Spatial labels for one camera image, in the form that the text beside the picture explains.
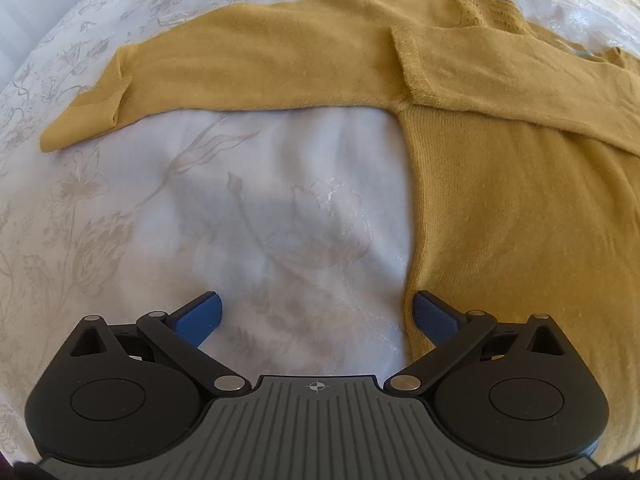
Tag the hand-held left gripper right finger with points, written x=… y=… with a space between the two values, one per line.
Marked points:
x=434 y=316

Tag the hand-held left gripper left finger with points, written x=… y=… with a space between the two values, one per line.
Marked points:
x=201 y=316

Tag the mustard yellow knit sweater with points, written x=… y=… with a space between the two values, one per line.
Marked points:
x=500 y=185

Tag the white floral embroidered bedspread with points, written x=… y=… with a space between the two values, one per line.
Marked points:
x=250 y=210

